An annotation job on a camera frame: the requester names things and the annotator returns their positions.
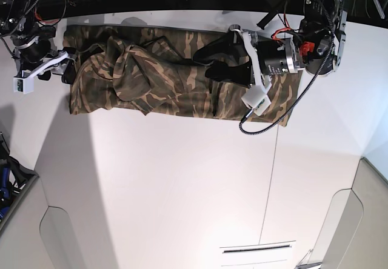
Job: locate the right gripper black motor body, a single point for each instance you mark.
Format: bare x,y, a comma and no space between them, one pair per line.
36,52

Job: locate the left gripper black motor body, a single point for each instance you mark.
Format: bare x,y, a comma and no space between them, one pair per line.
269,57

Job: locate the camouflage T-shirt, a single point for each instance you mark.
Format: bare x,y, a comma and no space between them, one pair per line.
178,87

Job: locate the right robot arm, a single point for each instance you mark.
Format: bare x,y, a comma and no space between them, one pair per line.
19,22

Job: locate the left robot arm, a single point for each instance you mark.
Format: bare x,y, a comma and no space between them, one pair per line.
247,58

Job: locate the blue and black bin items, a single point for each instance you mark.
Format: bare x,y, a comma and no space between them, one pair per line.
14,178

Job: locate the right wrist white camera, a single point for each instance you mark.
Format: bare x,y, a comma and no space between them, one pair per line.
23,85

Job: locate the wrist white camera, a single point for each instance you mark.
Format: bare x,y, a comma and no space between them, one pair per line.
23,85
257,99

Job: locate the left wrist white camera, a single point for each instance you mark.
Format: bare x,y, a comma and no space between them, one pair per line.
257,99

